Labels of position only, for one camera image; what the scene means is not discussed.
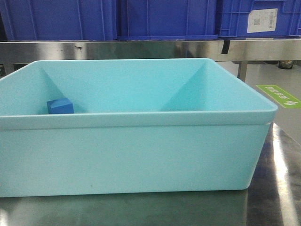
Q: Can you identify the blue foam cube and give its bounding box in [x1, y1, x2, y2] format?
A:
[47, 98, 74, 114]

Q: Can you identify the light blue plastic tub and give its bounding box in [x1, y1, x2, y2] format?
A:
[0, 58, 278, 197]

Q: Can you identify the middle blue storage crate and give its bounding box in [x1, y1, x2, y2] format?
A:
[117, 0, 218, 40]

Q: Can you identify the blue storage crate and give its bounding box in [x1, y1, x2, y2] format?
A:
[117, 0, 218, 40]
[0, 0, 117, 41]

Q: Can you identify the black tape strip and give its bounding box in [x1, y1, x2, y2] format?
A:
[221, 40, 230, 54]

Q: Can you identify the right blue labelled crate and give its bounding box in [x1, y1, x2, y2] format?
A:
[216, 0, 301, 38]

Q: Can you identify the green floor sign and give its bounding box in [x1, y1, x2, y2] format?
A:
[256, 85, 301, 109]

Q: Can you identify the white paper label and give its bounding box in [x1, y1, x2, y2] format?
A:
[247, 8, 278, 33]

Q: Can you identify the left blue storage crate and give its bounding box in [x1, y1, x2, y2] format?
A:
[0, 0, 117, 41]

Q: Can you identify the stainless steel shelf rail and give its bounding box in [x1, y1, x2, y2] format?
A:
[0, 38, 301, 81]

